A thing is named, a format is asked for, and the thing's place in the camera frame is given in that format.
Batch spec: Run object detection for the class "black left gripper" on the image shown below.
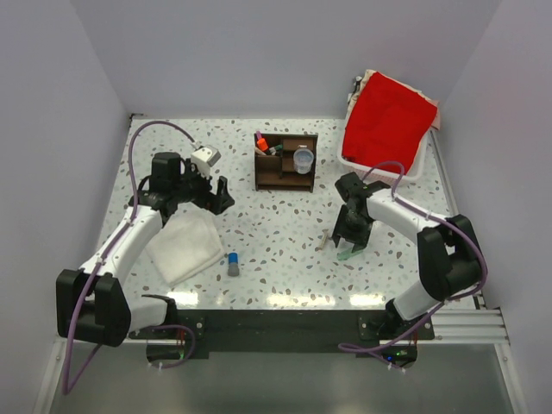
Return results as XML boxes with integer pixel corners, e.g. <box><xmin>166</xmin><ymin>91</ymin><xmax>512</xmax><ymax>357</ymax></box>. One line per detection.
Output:
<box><xmin>172</xmin><ymin>160</ymin><xmax>234</xmax><ymax>216</ymax></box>

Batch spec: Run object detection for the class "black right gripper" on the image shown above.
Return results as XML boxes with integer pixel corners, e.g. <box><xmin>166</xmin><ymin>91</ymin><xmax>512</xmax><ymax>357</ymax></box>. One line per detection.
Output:
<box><xmin>332</xmin><ymin>204</ymin><xmax>373</xmax><ymax>253</ymax></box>

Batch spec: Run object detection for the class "green translucent cap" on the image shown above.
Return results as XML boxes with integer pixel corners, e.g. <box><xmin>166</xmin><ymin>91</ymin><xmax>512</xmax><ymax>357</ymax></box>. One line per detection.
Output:
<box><xmin>337</xmin><ymin>248</ymin><xmax>363</xmax><ymax>261</ymax></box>

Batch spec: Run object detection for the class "brown wooden desk organizer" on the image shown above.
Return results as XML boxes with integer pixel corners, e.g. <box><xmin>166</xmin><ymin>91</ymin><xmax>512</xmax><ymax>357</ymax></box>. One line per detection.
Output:
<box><xmin>254</xmin><ymin>132</ymin><xmax>318</xmax><ymax>192</ymax></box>

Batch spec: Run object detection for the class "orange capped black highlighter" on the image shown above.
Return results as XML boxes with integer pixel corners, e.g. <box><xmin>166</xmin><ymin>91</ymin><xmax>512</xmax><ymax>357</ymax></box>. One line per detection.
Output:
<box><xmin>257</xmin><ymin>138</ymin><xmax>268</xmax><ymax>152</ymax></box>

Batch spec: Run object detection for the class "clear jar of paperclips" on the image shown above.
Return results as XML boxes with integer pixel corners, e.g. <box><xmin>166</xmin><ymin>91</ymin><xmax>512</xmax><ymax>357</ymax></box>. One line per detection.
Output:
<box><xmin>292</xmin><ymin>147</ymin><xmax>315</xmax><ymax>175</ymax></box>

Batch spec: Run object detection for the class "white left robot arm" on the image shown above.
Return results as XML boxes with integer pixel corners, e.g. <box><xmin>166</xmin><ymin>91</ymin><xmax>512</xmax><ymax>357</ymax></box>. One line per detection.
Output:
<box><xmin>55</xmin><ymin>146</ymin><xmax>235</xmax><ymax>347</ymax></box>

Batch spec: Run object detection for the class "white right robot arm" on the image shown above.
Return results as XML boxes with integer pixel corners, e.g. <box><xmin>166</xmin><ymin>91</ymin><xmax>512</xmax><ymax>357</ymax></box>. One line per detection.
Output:
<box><xmin>331</xmin><ymin>172</ymin><xmax>488</xmax><ymax>339</ymax></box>

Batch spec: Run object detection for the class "beige small tube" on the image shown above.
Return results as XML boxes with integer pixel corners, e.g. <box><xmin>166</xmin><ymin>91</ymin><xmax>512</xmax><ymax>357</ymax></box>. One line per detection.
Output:
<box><xmin>317</xmin><ymin>229</ymin><xmax>329</xmax><ymax>251</ymax></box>

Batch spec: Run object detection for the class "white folded towel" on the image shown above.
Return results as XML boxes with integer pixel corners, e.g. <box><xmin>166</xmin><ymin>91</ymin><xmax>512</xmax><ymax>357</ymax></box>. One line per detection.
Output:
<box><xmin>146</xmin><ymin>210</ymin><xmax>225</xmax><ymax>287</ymax></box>

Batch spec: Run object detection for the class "blue grey stamp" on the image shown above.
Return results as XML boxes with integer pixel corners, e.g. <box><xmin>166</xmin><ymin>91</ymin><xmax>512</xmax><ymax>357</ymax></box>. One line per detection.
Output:
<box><xmin>228</xmin><ymin>252</ymin><xmax>240</xmax><ymax>277</ymax></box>

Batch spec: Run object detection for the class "white plastic basket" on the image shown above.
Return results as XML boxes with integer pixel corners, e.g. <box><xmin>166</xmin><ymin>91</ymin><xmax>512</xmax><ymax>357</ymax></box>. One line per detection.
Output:
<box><xmin>336</xmin><ymin>129</ymin><xmax>431</xmax><ymax>185</ymax></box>

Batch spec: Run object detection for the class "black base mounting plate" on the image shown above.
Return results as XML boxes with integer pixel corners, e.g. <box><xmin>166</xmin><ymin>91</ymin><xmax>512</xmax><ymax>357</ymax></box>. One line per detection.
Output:
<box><xmin>130</xmin><ymin>310</ymin><xmax>435</xmax><ymax>365</ymax></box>

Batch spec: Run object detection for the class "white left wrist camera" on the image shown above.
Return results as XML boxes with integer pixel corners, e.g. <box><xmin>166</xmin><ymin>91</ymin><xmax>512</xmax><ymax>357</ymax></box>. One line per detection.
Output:
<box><xmin>190</xmin><ymin>145</ymin><xmax>221</xmax><ymax>179</ymax></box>

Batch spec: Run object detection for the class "aluminium frame rail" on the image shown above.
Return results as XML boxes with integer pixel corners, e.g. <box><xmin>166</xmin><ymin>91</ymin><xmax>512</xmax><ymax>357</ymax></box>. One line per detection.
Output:
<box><xmin>430</xmin><ymin>128</ymin><xmax>510</xmax><ymax>345</ymax></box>

